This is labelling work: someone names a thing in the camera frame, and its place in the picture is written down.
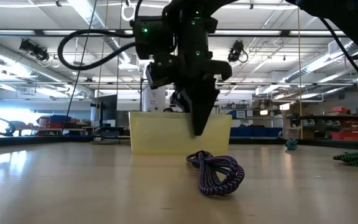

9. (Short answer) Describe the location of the row of blue bins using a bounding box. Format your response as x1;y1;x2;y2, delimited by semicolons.
230;126;284;138

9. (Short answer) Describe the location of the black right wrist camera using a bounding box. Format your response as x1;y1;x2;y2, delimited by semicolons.
145;61;176;90

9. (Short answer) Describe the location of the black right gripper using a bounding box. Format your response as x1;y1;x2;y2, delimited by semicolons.
169;49;233;137

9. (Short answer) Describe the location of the teal braided USB-C cable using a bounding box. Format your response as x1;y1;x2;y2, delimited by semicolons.
284;138;298;151

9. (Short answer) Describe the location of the black ceiling-mounted camera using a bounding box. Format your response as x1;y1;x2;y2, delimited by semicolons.
227;39;249;63
19;38;51;62

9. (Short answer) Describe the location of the black monitor on stand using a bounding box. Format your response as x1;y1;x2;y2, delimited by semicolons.
90;94;118;129

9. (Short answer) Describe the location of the shelf of red bins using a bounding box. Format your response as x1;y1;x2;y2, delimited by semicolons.
331;106;358;141

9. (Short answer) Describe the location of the silver ventilation duct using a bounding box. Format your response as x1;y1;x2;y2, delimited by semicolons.
68;0;133;65

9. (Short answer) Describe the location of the thin black hanging cable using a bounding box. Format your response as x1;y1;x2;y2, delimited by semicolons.
60;0;98;135

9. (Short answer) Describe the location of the white hanging ring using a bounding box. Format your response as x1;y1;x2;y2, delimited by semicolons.
121;0;136;22

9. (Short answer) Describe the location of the yellow plastic bin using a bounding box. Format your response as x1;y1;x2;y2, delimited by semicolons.
128;111;233;156

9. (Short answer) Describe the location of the black aluminium table frame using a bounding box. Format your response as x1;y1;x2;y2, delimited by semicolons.
0;135;358;152

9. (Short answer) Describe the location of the purple braided USB-C cable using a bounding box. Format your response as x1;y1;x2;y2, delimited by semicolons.
185;150;246;197

